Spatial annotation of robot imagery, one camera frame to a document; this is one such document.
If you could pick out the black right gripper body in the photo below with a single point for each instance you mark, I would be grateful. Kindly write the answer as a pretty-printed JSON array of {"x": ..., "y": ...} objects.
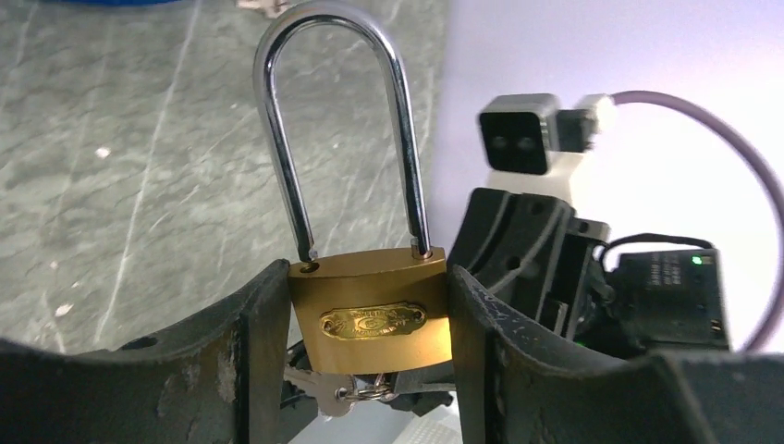
[{"x": 532, "y": 252}]

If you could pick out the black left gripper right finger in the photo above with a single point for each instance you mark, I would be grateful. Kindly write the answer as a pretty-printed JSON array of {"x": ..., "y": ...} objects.
[{"x": 518, "y": 382}]

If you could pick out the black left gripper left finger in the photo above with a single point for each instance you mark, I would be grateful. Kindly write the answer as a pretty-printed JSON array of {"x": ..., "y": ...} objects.
[{"x": 213, "y": 377}]

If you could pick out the brass padlock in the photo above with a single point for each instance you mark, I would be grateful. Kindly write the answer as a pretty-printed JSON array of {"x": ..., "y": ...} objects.
[{"x": 369, "y": 312}]

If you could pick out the silver keys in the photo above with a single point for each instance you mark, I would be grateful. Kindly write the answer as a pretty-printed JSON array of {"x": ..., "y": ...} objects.
[{"x": 335, "y": 394}]

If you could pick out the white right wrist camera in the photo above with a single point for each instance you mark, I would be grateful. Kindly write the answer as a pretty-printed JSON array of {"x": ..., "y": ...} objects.
[{"x": 534, "y": 145}]

